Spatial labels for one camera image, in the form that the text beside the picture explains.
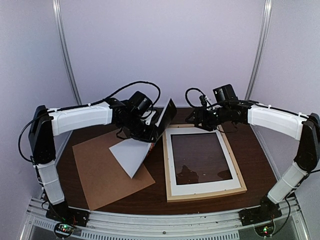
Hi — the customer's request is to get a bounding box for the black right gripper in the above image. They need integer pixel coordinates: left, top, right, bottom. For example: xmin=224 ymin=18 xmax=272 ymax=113
xmin=185 ymin=105 xmax=230 ymax=132

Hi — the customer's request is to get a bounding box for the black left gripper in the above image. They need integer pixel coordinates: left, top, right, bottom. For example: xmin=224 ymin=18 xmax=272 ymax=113
xmin=121 ymin=112 xmax=159 ymax=143

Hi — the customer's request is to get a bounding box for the books photo print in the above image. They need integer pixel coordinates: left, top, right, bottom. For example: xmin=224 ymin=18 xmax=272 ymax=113
xmin=109 ymin=98 xmax=177 ymax=179

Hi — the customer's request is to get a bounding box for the clear acrylic sheet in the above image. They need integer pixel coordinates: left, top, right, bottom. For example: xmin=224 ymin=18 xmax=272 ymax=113
xmin=171 ymin=133 xmax=233 ymax=185

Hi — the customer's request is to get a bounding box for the white mat board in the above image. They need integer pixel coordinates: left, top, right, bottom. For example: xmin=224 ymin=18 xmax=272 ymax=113
xmin=164 ymin=125 xmax=242 ymax=197

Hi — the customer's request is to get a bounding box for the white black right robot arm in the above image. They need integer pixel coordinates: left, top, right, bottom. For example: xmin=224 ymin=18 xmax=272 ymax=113
xmin=185 ymin=84 xmax=320 ymax=221

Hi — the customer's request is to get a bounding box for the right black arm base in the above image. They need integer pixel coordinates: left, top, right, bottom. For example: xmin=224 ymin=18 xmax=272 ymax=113
xmin=238 ymin=195 xmax=282 ymax=226

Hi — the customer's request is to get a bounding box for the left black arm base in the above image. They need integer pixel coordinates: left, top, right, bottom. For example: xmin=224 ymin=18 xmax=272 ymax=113
xmin=45 ymin=200 xmax=90 ymax=227

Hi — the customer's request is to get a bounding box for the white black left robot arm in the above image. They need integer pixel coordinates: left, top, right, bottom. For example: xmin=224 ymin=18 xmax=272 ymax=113
xmin=24 ymin=91 xmax=164 ymax=222

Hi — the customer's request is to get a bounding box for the brown backing board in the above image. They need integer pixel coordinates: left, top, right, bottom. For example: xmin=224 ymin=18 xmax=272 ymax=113
xmin=72 ymin=130 xmax=155 ymax=211

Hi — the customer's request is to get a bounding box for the right round circuit board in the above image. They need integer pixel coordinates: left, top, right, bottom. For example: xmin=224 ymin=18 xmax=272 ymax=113
xmin=254 ymin=223 xmax=275 ymax=238

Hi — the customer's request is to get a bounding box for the round circuit board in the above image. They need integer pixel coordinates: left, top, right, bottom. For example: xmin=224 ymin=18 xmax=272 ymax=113
xmin=53 ymin=222 xmax=75 ymax=238
xmin=254 ymin=223 xmax=275 ymax=238

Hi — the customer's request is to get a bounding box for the left round circuit board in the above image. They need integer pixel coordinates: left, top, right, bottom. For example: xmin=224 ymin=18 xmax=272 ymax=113
xmin=53 ymin=222 xmax=75 ymax=238

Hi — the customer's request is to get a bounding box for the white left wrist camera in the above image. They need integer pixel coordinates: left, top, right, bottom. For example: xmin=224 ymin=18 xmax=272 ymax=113
xmin=144 ymin=110 xmax=157 ymax=126

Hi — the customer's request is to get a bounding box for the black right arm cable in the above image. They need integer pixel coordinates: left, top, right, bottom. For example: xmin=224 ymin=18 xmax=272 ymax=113
xmin=184 ymin=87 xmax=241 ymax=133

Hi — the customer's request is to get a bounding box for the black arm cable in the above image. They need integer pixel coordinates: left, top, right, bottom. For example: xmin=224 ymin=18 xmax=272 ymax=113
xmin=18 ymin=80 xmax=161 ymax=161
xmin=184 ymin=87 xmax=241 ymax=133

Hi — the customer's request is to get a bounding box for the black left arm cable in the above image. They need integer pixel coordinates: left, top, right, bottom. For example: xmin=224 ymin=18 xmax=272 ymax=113
xmin=18 ymin=80 xmax=161 ymax=161

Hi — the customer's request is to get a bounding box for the aluminium front rail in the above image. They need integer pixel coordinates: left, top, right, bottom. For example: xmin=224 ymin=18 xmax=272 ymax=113
xmin=17 ymin=197 xmax=311 ymax=240

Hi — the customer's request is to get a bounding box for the right aluminium corner post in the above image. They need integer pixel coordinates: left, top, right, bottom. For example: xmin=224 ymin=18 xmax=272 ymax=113
xmin=244 ymin=0 xmax=273 ymax=100

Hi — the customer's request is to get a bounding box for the aluminium corner post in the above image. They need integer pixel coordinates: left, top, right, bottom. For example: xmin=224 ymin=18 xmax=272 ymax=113
xmin=244 ymin=0 xmax=273 ymax=100
xmin=52 ymin=0 xmax=82 ymax=105

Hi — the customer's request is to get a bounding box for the left aluminium corner post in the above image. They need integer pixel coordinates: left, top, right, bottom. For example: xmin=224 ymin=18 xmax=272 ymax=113
xmin=52 ymin=0 xmax=82 ymax=105

